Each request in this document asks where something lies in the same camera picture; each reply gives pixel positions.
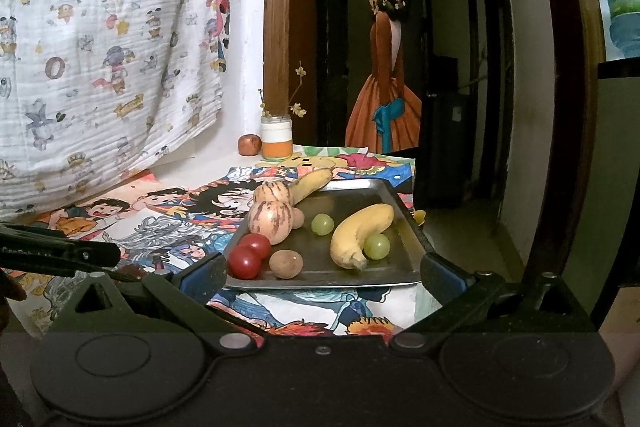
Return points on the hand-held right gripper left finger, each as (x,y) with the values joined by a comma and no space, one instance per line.
(204,276)

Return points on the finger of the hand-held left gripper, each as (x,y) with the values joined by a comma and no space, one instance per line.
(65,252)

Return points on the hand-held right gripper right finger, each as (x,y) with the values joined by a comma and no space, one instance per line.
(442,276)

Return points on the red cherry tomato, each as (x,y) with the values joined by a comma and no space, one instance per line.
(257,244)
(245,263)

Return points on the green grape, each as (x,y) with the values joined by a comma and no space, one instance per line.
(376,246)
(322,224)

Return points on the small brown round fruit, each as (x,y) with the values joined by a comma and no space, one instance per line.
(298,217)
(286,263)

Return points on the striped pepino melon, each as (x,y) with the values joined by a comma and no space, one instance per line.
(271,193)
(270,219)

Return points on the metal tray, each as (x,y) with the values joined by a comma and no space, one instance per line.
(320,264)

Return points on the person's left hand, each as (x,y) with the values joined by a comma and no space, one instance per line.
(11,289)

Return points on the cartoon boys drawing paper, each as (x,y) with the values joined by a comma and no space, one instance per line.
(90,212)

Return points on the grey winged figure drawing paper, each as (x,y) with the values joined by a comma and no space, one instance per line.
(165,232)

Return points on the spiky-haired cartoon drawing paper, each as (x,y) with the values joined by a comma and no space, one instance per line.
(225,202)

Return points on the small red apple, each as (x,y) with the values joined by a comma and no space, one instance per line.
(249,145)

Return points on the yellow bear drawing paper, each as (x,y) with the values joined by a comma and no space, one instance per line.
(360,159)

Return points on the white and orange jar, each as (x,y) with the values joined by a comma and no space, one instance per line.
(276,139)

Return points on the yellow flower sprig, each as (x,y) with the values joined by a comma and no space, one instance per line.
(298,108)

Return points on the white cartoon printed blanket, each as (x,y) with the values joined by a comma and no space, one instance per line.
(100,57)

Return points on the wall poster of girl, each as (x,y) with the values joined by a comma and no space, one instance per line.
(385,82)

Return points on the dark wooden door frame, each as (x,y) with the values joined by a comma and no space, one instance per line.
(565,107)

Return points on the brown wooden door frame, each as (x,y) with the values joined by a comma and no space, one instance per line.
(276,7)

